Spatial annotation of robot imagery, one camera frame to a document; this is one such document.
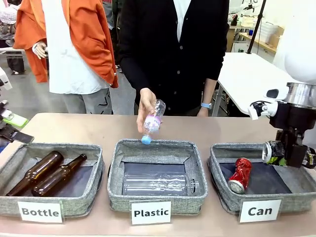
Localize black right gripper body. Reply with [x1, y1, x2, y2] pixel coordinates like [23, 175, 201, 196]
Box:
[269, 101, 316, 136]

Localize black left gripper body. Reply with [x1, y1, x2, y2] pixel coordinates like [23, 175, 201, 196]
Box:
[0, 99, 10, 117]

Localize crushed black green can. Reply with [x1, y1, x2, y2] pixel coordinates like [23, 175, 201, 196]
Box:
[261, 140, 316, 169]

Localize brown glass bottle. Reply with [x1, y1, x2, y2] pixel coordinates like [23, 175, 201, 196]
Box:
[5, 151, 65, 197]
[31, 153, 88, 198]

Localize crushed red soda can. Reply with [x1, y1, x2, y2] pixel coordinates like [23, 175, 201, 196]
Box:
[227, 158, 253, 194]

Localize clear bottle with pink label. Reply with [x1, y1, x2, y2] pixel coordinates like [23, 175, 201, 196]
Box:
[140, 98, 166, 145]

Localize large clear plastic bottle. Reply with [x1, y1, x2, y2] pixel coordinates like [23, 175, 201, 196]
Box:
[122, 172, 201, 197]

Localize person left forearm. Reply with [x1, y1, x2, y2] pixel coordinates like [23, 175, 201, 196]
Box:
[202, 78, 218, 105]

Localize grey fabric basket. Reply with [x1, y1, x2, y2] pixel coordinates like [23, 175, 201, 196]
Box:
[0, 142, 105, 218]
[207, 142, 316, 215]
[107, 139, 208, 216]

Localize white Can label sign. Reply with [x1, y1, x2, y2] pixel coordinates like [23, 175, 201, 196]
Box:
[238, 198, 282, 223]

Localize person right hand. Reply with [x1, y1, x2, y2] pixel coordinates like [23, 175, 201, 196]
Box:
[136, 87, 159, 134]

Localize white background table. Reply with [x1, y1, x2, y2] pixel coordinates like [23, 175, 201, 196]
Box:
[212, 52, 297, 117]

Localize white Bottle label sign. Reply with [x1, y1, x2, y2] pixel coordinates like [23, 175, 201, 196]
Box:
[17, 200, 64, 224]

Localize wooden background desk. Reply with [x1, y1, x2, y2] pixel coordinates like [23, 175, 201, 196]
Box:
[226, 24, 277, 54]

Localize background person in light shirt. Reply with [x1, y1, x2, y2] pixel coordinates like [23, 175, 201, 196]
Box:
[0, 0, 23, 75]

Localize white storage boxes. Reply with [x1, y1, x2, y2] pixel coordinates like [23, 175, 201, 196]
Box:
[258, 20, 281, 43]

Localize mannequin in orange jacket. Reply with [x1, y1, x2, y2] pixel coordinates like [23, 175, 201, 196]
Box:
[12, 0, 119, 115]

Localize black tripod pole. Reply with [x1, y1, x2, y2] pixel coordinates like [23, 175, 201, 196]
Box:
[246, 0, 268, 54]

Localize person in black cardigan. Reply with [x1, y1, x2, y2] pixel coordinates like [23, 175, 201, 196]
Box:
[118, 0, 230, 117]

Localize white Plastic label sign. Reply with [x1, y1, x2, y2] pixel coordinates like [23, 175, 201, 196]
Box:
[130, 200, 172, 226]

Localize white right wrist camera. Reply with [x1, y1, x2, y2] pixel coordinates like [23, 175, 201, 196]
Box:
[247, 88, 290, 121]

